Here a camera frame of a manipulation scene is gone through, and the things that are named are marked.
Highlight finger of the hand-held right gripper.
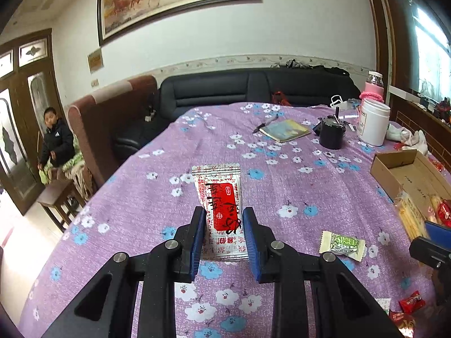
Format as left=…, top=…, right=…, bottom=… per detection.
left=424, top=220, right=451, bottom=244

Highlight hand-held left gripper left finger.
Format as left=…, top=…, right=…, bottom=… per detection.
left=40, top=206, right=207, bottom=338

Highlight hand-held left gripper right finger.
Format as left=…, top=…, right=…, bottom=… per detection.
left=242, top=206, right=406, bottom=338

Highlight red round-emblem snack packet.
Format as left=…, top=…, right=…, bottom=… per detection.
left=437, top=200, right=451, bottom=228

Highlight yellow cracker packet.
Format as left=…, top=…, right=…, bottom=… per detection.
left=394, top=190, right=430, bottom=242

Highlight small red candy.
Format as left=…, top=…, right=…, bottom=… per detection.
left=398, top=290, right=426, bottom=314

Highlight cardboard box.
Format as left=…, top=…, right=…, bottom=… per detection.
left=370, top=149, right=451, bottom=243

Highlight small white green packet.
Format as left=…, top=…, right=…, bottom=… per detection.
left=319, top=230, right=366, bottom=262

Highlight red foil wrappers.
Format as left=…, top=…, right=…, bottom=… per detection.
left=393, top=143, right=448, bottom=173

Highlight purple floral tablecloth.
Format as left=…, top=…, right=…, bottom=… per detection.
left=19, top=101, right=451, bottom=338

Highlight white socks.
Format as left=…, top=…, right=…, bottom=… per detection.
left=386, top=123, right=428, bottom=155

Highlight green notebook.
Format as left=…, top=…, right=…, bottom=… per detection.
left=259, top=119, right=311, bottom=144

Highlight black pen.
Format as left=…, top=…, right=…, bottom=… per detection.
left=253, top=114, right=279, bottom=134

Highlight pile of assorted gadgets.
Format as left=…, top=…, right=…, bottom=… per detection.
left=419, top=93, right=451, bottom=124

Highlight white plastic jar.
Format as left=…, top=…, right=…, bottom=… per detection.
left=357, top=98, right=391, bottom=147

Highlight black round container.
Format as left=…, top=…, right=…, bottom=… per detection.
left=319, top=107, right=348, bottom=150

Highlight green patterned cloth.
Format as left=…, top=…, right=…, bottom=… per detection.
left=39, top=144, right=92, bottom=198

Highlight wooden stool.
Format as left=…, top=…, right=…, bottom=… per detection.
left=37, top=179, right=87, bottom=233

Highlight red cloth item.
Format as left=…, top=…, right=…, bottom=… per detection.
left=271, top=91, right=293, bottom=106

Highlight pink sleeved bottle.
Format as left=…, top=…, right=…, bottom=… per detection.
left=359, top=71, right=384, bottom=104

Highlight brown armchair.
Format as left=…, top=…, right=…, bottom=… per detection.
left=68, top=75, right=158, bottom=191

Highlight black leather sofa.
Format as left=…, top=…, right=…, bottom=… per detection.
left=113, top=67, right=362, bottom=163

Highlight window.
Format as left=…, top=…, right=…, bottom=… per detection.
left=409, top=0, right=451, bottom=95

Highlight wooden glass door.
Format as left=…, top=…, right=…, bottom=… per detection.
left=0, top=28, right=66, bottom=216

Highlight dark clothes pile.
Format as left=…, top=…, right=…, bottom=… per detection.
left=271, top=59, right=350, bottom=76

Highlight small wall plaque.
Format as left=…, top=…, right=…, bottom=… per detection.
left=87, top=47, right=104, bottom=74

